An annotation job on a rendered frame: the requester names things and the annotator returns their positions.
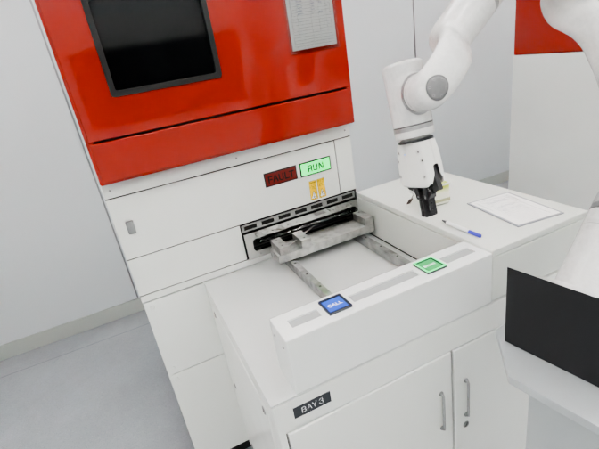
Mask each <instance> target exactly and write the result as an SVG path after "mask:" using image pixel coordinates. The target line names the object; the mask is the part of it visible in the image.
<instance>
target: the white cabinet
mask: <svg viewBox="0 0 599 449"><path fill-rule="evenodd" d="M206 291H207V293H208V297H209V302H210V305H211V309H212V312H213V315H214V318H215V322H216V325H217V330H218V334H219V337H220V340H221V344H222V347H223V350H224V353H225V357H226V362H227V365H228V369H229V371H230V375H231V378H232V382H233V384H234V390H235V394H236V396H237V400H238V403H239V406H240V409H241V413H242V418H243V421H244V425H245V428H246V431H247V435H248V438H249V440H250V444H251V446H252V449H525V448H526V436H527V423H528V410H529V395H528V394H526V393H524V392H523V391H521V390H519V389H518V388H516V387H514V386H512V385H511V384H509V383H508V380H507V377H506V373H505V368H504V364H503V360H502V356H501V353H500V349H499V346H498V343H497V339H496V330H497V329H498V328H499V327H501V326H502V325H503V324H505V306H506V294H504V295H503V296H501V297H499V298H496V299H494V300H491V304H489V305H487V306H484V307H483V308H481V309H479V310H477V311H475V312H473V313H470V314H468V315H466V316H464V317H462V318H460V319H458V320H456V321H454V322H451V323H449V324H447V325H445V326H443V327H441V328H439V329H437V330H435V331H433V332H430V333H428V334H426V335H424V336H422V337H420V338H419V339H416V340H414V341H412V342H409V343H407V344H405V345H404V346H402V347H399V348H397V349H395V350H393V351H391V352H389V353H387V354H385V355H382V356H380V357H378V358H376V359H374V360H372V361H371V362H368V363H365V364H363V365H361V366H359V367H357V368H356V369H354V370H352V371H348V372H346V373H344V374H342V375H341V376H339V377H337V378H335V379H333V380H329V381H327V382H325V383H324V384H322V385H320V386H318V387H316V388H313V389H311V390H309V391H307V392H305V393H303V394H301V395H299V396H296V397H294V398H293V399H291V400H288V401H286V402H284V403H282V404H279V405H277V406H276V407H274V408H272V409H271V408H270V406H269V404H268V402H267V400H266V399H265V397H264V395H263V393H262V391H261V389H260V388H259V386H258V383H257V381H256V380H255V378H254V376H253V375H252V373H251V371H250V368H249V366H248V364H247V363H246V362H245V360H244V358H243V356H242V353H241V351H240V349H239V348H238V346H237V345H236V343H235V341H234V338H233V336H232V335H231V333H230V331H229V330H228V328H227V326H226V323H225V322H224V320H223V318H222V316H221V314H220V313H219V311H218V309H217V307H216V305H215V303H214V301H213V299H212V297H211V295H210V294H209V292H208V290H207V288H206Z"/></svg>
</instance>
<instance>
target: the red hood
mask: <svg viewBox="0 0 599 449"><path fill-rule="evenodd" d="M34 1H35V4H36V7H37V11H38V13H39V16H40V19H41V21H42V24H43V26H44V29H45V33H46V35H47V38H48V41H49V44H50V46H51V48H52V51H53V56H54V58H55V60H56V63H57V66H58V69H59V71H60V73H61V76H62V81H63V83H64V85H65V88H66V91H67V94H68V96H69V98H70V103H71V106H72V108H73V110H74V113H75V116H76V119H77V121H78V125H79V128H80V130H81V133H82V135H83V138H84V141H85V143H86V147H87V150H88V153H89V155H90V158H91V160H92V163H93V166H94V170H95V173H96V175H97V178H98V180H99V183H100V185H101V186H105V185H108V184H114V183H117V182H121V181H125V180H128V179H132V178H136V177H139V176H146V175H149V174H153V173H157V172H160V171H164V170H168V169H171V168H175V167H181V166H184V165H188V164H192V163H195V162H199V161H203V160H206V159H213V158H216V157H220V156H224V155H227V154H231V153H235V152H238V151H245V150H248V149H251V148H255V147H259V146H262V145H266V144H270V143H276V142H280V141H283V140H287V139H291V138H294V137H298V136H302V135H308V134H312V133H315V132H318V131H322V130H325V129H329V128H333V127H339V126H343V125H347V124H350V123H354V122H355V120H354V111H353V103H352V94H351V86H350V78H349V62H348V53H347V45H346V36H345V28H344V19H343V10H342V2H341V0H34Z"/></svg>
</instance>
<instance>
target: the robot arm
mask: <svg viewBox="0 0 599 449"><path fill-rule="evenodd" d="M502 2H503V0H451V2H450V3H449V5H448V6H447V8H446V9H445V11H444V12H443V13H442V14H441V15H440V17H439V19H438V20H437V22H436V23H435V25H434V26H433V28H432V30H431V33H430V36H429V46H430V49H431V51H432V52H433V54H432V55H431V57H430V59H429V60H428V61H427V63H426V64H425V65H424V66H423V60H422V59H420V58H413V59H407V60H403V61H398V62H395V63H392V64H391V65H389V66H387V67H385V68H384V69H383V70H382V76H383V81H384V85H385V90H386V95H387V99H388V104H389V108H390V117H391V122H392V126H393V129H394V130H393V131H394V135H395V140H396V141H400V142H399V143H398V170H399V176H400V181H401V184H402V185H403V186H405V187H408V189H409V190H411V191H413V192H414V193H415V195H416V198H417V199H418V200H419V204H420V209H421V213H422V216H423V217H429V216H434V215H437V214H438V211H437V206H436V201H435V197H436V192H437V191H440V190H442V189H443V185H442V182H443V181H444V170H443V166H442V161H441V157H440V154H439V148H438V145H437V143H436V141H435V138H434V136H433V135H431V133H433V132H435V129H434V124H433V118H432V114H431V111H432V110H434V109H437V108H438V107H439V106H441V105H442V104H443V103H444V102H445V101H446V100H447V99H448V98H449V97H450V96H451V94H452V93H453V92H454V91H455V90H456V89H457V87H458V86H459V84H460V83H461V82H462V80H463V79H464V77H465V75H466V73H467V72H468V70H469V68H470V67H471V64H472V51H471V48H470V45H471V43H472V42H473V40H474V39H475V38H476V36H477V35H478V34H479V33H480V32H481V30H482V29H483V28H484V26H485V25H486V23H487V22H488V20H489V19H490V18H491V16H492V15H493V13H494V12H495V11H496V9H497V8H498V6H499V5H500V4H501V3H502ZM540 7H541V11H542V13H543V16H544V18H545V19H546V21H547V23H548V24H549V25H550V26H551V27H553V28H554V29H557V30H559V31H561V32H563V33H564V34H566V35H568V36H570V37H571V38H573V39H574V40H575V41H576V42H577V43H578V45H579V46H580V47H581V49H582V50H583V52H584V54H585V56H586V57H587V60H588V62H589V65H590V67H591V69H592V71H593V72H594V75H595V79H596V82H597V84H598V87H599V0H540ZM536 277H538V278H540V279H543V280H546V281H549V282H553V283H556V284H559V285H562V286H564V287H566V288H569V289H572V290H576V291H579V292H582V293H585V294H587V295H589V296H592V297H595V298H599V192H598V193H597V194H596V196H595V199H594V201H593V203H592V205H591V207H590V209H589V210H588V212H587V215H586V217H585V219H584V221H583V223H582V225H581V226H580V228H579V230H578V233H577V235H576V237H575V239H574V241H573V242H572V244H571V246H570V249H569V251H568V253H567V255H566V257H565V259H564V260H563V262H562V265H561V268H560V270H559V272H558V274H557V275H556V277H555V279H552V278H548V277H544V276H536Z"/></svg>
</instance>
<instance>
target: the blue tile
mask: <svg viewBox="0 0 599 449"><path fill-rule="evenodd" d="M321 304H322V305H323V306H324V307H325V308H326V309H327V310H328V311H329V312H333V311H335V310H337V309H340V308H342V307H344V306H347V305H348V304H347V303H346V302H345V301H344V300H343V299H342V298H341V297H339V296H338V297H336V298H332V299H330V300H327V301H325V302H323V303H321Z"/></svg>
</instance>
